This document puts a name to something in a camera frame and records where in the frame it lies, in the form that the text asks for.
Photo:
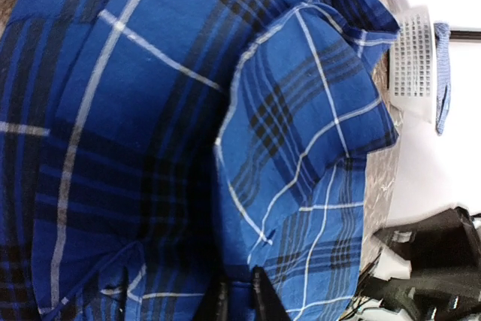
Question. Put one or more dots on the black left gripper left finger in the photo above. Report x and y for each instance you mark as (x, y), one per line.
(215, 302)

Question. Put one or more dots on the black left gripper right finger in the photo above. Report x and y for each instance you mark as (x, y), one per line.
(267, 303)

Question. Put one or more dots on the blue plaid long sleeve shirt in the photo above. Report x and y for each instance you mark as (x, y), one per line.
(149, 147)

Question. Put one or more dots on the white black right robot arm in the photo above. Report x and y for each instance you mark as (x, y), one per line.
(444, 255)

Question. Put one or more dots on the blue small-check shirt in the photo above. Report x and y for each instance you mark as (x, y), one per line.
(442, 35)

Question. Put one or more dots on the white plastic laundry basket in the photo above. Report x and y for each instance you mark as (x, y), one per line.
(413, 65)

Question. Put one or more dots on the black frame post right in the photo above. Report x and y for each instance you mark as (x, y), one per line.
(469, 35)

